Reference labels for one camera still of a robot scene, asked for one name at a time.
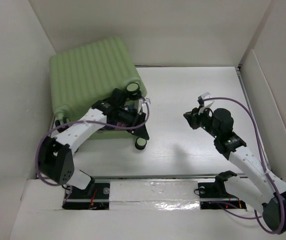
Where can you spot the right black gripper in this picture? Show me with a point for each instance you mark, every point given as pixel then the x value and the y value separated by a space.
pixel 192 117

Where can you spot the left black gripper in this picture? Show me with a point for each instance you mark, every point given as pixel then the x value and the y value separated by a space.
pixel 138 118

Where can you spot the green hard-shell suitcase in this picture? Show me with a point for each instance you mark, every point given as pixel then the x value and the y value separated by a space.
pixel 84 75

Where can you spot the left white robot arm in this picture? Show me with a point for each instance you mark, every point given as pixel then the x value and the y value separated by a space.
pixel 54 157

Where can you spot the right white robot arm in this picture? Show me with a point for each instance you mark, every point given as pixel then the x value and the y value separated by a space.
pixel 264 191

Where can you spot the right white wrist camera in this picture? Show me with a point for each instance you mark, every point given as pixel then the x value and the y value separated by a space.
pixel 205 102

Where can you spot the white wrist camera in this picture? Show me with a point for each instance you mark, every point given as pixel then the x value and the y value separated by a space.
pixel 205 102
pixel 142 102

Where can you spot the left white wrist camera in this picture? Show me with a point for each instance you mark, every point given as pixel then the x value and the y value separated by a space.
pixel 142 102

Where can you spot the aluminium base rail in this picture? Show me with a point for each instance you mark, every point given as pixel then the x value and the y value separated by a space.
pixel 97 198

